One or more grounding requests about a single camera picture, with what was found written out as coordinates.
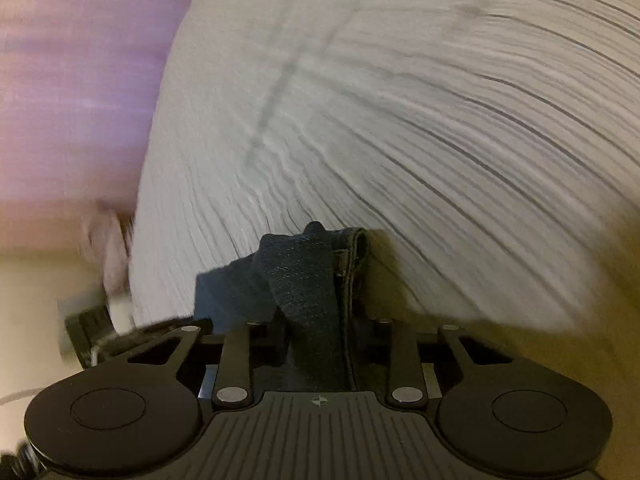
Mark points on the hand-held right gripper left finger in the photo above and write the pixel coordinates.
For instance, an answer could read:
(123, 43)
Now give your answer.
(240, 360)

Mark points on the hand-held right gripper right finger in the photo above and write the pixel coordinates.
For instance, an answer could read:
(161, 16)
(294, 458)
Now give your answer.
(400, 360)

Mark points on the blue denim jeans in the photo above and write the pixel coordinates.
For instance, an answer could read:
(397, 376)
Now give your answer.
(305, 300)

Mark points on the grey pillow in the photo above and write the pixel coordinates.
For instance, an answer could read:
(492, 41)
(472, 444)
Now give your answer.
(87, 332)

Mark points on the striped white bed cover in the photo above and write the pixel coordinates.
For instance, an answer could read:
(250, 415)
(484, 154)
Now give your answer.
(400, 110)

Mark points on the pink curtain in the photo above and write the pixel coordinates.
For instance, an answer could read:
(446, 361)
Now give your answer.
(75, 85)

